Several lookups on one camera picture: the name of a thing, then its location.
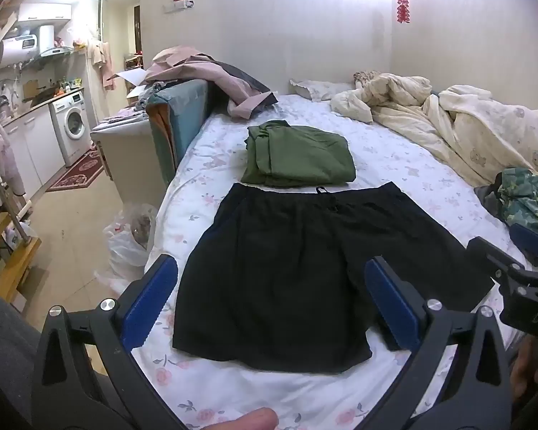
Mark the red patterned rug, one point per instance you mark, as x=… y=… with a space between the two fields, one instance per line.
x=76 y=172

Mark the camouflage garment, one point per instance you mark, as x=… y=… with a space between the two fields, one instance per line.
x=527 y=197

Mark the white paper sheet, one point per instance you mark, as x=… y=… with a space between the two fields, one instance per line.
x=130 y=76

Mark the white wall cabinet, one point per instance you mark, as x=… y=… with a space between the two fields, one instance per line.
x=45 y=12

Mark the white kitchen counter cabinets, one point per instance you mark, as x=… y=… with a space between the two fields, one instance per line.
x=33 y=148

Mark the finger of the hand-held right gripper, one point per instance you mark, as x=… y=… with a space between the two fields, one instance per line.
x=529 y=238
x=486 y=253

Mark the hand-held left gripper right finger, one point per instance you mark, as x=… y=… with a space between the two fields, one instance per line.
x=392 y=304

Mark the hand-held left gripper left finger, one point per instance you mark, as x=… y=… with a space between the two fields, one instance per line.
x=150 y=304

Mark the floral pillow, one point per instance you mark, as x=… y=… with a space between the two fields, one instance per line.
x=316 y=88

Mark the hanging pink clothes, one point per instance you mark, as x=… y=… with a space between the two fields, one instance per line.
x=101 y=60

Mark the range hood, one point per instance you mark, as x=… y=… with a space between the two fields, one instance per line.
x=56 y=51

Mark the folded green pants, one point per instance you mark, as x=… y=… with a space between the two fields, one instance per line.
x=296 y=156

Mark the person's right hand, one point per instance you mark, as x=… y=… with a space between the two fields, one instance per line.
x=527 y=371

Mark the white washing machine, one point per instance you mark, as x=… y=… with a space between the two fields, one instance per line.
x=71 y=125

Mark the black pants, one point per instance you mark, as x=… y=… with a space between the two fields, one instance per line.
x=287 y=277

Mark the bed with floral sheet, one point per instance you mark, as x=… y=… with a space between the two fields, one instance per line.
x=206 y=179

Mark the pink clothes pile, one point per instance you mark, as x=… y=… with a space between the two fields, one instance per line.
x=197 y=65

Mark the white plastic bag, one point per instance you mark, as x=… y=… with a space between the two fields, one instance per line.
x=128 y=244

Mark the cream duvet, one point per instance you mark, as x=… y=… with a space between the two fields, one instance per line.
x=475 y=130

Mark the white side cabinet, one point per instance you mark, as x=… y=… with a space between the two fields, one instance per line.
x=125 y=161

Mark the white water heater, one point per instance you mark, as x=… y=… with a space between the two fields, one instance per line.
x=15 y=51

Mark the person's left hand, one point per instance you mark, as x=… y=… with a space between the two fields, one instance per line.
x=242 y=421

